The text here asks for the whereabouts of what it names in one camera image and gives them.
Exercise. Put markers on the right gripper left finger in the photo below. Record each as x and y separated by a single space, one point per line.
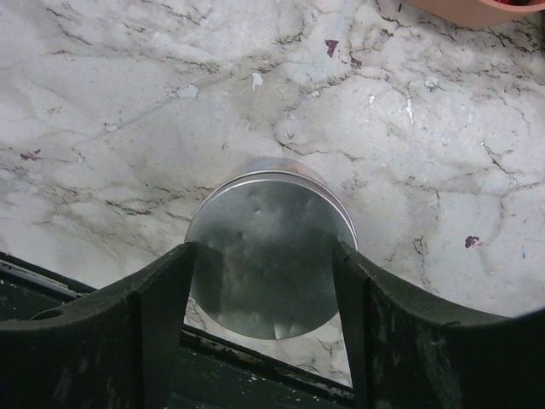
114 348

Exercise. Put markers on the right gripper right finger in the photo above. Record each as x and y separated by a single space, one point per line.
408 348

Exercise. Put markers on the black metal base rail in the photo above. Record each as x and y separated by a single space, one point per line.
209 372

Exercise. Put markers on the silver jar lid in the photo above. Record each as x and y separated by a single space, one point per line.
264 244

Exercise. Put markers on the clear plastic jar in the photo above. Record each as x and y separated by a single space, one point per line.
277 164

